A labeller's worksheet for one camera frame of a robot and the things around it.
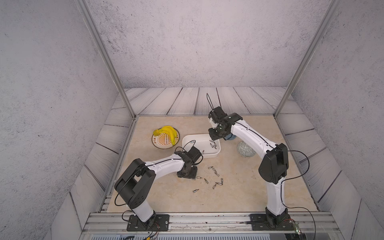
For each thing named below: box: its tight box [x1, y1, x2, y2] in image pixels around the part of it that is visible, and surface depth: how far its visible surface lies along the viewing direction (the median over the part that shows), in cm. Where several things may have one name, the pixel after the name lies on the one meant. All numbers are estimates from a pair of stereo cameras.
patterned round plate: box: [151, 128, 180, 150], surface depth 107 cm
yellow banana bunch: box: [153, 126, 177, 146], surface depth 107 cm
